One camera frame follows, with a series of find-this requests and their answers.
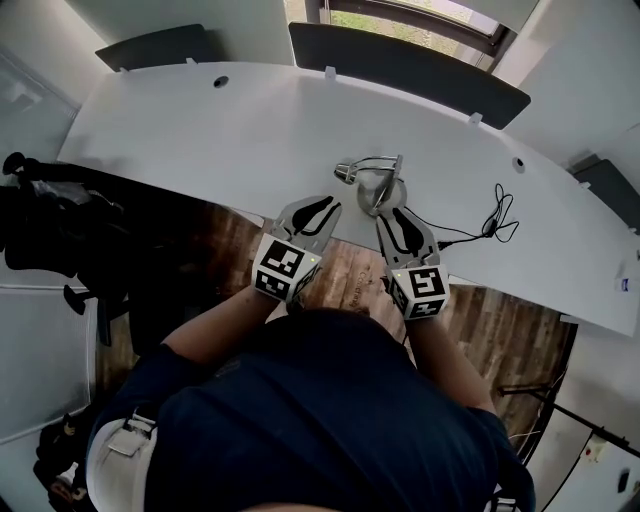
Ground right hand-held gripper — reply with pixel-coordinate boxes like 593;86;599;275
375;207;450;322

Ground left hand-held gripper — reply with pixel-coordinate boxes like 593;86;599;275
253;195;345;305

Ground silver desk lamp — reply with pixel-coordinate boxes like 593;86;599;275
333;153;409;219

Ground person's left forearm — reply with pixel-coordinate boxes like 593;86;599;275
161;284;282;367

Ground person's right forearm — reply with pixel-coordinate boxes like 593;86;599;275
403;313;497;415

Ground long dark desk divider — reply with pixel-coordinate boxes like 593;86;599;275
288;21;532;132

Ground short dark desk divider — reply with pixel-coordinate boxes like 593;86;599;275
94;23;222;74

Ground navy shirt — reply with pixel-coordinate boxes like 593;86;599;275
87;307;537;512

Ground black office chair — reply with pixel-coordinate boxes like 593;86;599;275
0;151;134;347

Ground light grey trousers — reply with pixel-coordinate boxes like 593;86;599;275
85;412;159;512

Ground black bag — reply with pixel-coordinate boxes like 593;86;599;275
32;413;95;507

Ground black cable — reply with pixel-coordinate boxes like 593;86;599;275
402;182;522;250

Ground window with dark frame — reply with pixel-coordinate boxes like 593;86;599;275
284;0;519;69

